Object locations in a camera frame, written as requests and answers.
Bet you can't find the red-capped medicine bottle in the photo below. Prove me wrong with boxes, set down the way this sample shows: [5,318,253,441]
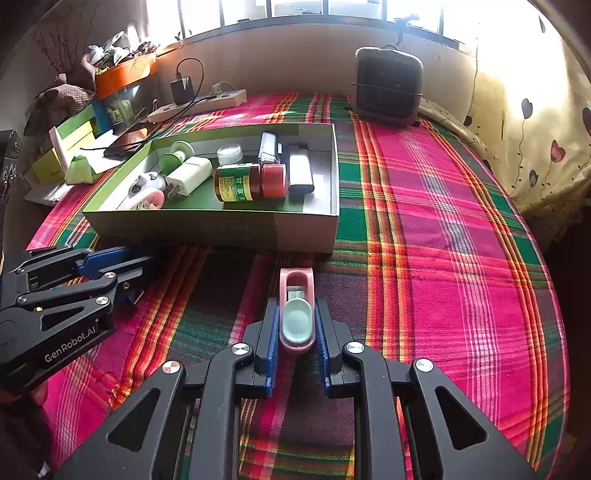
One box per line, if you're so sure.
[213,162,288,204]

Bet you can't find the white power strip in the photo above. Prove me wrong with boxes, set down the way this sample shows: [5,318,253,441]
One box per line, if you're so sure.
[148,89,247,123]

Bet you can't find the flat green and white boxes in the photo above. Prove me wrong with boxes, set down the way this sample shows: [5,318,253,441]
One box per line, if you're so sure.
[23,104,100,185]

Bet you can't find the person's left hand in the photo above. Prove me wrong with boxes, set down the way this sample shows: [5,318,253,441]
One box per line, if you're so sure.
[28,385,54,409]

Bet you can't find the cream heart-print curtain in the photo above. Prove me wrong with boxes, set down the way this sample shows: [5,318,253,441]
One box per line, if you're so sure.
[468,0,591,217]

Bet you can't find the black charger adapter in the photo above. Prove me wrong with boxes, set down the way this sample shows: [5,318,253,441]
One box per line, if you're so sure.
[170,78,195,106]

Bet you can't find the green cardboard box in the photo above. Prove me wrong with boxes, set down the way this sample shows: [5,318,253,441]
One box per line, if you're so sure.
[82,122,341,256]

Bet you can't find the white card stand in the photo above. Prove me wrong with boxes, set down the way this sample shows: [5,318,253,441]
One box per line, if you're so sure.
[48,126,75,171]

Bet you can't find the light green packet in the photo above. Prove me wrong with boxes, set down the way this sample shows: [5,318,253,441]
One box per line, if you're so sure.
[65,154,105,185]

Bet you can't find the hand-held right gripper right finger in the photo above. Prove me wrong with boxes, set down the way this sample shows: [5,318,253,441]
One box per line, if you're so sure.
[314,298,539,480]

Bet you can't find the pile of assorted trinkets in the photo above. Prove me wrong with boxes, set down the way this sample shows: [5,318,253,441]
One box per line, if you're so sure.
[83,30,158,75]

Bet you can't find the small clear jar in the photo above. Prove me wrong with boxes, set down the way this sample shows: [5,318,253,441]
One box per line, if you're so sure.
[217,144,245,167]

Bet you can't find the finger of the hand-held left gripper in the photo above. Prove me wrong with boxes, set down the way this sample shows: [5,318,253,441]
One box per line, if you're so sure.
[0,261,157,333]
[4,244,157,289]

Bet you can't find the black smartphone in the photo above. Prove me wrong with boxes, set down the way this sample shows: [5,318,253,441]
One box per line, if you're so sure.
[104,121,164,160]

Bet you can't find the brown space heater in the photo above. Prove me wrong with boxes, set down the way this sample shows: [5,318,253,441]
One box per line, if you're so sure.
[350,45,424,127]

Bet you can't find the orange box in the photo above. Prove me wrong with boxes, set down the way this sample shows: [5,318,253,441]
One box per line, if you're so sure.
[95,53,158,99]

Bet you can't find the window grille bars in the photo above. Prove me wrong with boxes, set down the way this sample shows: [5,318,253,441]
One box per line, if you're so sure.
[145,0,476,47]

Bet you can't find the green and white round knob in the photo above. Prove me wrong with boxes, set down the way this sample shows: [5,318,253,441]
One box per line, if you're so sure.
[158,141,197,175]

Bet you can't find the green printed box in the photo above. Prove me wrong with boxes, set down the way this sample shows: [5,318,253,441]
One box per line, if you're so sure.
[92,85,155,137]

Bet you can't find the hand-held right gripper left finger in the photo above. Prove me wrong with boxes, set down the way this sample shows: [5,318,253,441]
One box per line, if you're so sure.
[53,298,281,480]

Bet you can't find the brown checked cloth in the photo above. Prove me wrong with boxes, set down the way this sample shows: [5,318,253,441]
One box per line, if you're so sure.
[23,74,95,137]

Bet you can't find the black lighter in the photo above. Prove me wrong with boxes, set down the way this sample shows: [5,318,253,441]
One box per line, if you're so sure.
[287,144,315,200]

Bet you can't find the pink and mint clip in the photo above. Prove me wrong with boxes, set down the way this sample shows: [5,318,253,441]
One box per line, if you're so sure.
[278,267,317,355]

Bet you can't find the pink plaid blanket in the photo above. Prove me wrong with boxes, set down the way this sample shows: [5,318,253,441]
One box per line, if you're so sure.
[25,90,568,480]

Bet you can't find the black charger cable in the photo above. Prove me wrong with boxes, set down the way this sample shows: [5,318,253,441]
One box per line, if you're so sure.
[175,58,206,100]

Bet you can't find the white charger plug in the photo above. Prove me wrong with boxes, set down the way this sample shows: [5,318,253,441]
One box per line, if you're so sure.
[165,156,214,200]

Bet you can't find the white knob with black spot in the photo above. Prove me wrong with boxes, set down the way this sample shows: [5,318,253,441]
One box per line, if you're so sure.
[128,171,167,204]

